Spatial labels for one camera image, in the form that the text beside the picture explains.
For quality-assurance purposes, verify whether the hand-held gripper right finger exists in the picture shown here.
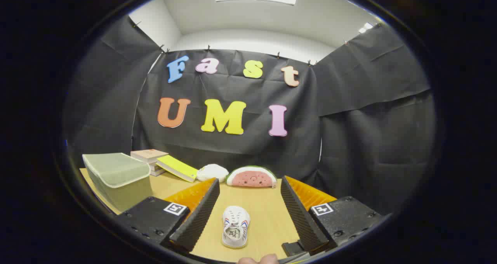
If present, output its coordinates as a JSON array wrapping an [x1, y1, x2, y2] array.
[[280, 175, 384, 257]]

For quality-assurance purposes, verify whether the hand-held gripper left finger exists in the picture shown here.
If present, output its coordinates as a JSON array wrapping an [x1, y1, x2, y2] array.
[[116, 177, 221, 254]]

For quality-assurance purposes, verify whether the white lace-up shoe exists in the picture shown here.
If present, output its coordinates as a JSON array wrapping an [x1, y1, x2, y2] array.
[[221, 205, 251, 249]]

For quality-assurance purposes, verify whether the cream fabric storage box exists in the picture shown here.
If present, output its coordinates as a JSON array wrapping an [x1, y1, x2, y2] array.
[[82, 153, 153, 213]]

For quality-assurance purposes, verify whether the white plush toy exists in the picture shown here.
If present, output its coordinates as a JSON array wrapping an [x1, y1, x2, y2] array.
[[196, 164, 229, 183]]

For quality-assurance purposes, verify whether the yellow cover book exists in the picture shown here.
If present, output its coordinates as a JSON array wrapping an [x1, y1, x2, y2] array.
[[156, 155, 199, 183]]

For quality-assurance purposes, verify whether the watermelon slice plush toy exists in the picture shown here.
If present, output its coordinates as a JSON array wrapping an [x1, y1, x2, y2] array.
[[226, 165, 278, 189]]

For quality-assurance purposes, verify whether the grey paperback book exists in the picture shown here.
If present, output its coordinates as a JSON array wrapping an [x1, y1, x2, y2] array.
[[149, 162, 167, 177]]

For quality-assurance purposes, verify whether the black backdrop cloth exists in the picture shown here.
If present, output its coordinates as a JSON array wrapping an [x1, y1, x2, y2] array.
[[62, 16, 435, 218]]

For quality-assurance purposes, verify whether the beige cover book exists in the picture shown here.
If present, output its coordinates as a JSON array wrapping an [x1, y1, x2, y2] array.
[[130, 149, 169, 164]]

